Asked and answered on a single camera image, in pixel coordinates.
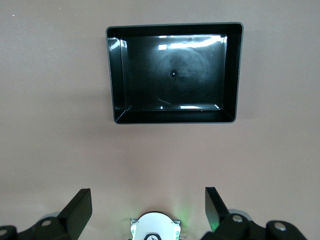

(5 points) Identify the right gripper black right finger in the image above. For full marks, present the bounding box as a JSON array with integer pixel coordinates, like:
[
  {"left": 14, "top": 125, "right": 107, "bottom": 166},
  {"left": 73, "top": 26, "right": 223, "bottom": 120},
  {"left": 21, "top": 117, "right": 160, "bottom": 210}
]
[{"left": 202, "top": 186, "right": 308, "bottom": 240}]

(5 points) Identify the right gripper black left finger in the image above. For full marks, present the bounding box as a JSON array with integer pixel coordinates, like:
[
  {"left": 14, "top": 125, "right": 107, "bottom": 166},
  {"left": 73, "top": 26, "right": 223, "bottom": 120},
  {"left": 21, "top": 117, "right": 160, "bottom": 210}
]
[{"left": 0, "top": 188, "right": 94, "bottom": 240}]

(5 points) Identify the black plastic box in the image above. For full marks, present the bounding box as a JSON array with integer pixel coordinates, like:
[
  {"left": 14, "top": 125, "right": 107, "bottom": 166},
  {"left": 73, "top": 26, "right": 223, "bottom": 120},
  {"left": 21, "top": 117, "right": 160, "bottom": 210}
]
[{"left": 104, "top": 21, "right": 245, "bottom": 125}]

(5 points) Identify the brown table cover mat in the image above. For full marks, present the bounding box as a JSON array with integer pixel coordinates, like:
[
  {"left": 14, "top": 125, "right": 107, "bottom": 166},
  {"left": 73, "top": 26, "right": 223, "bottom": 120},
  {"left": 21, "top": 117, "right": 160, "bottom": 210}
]
[{"left": 0, "top": 0, "right": 320, "bottom": 240}]

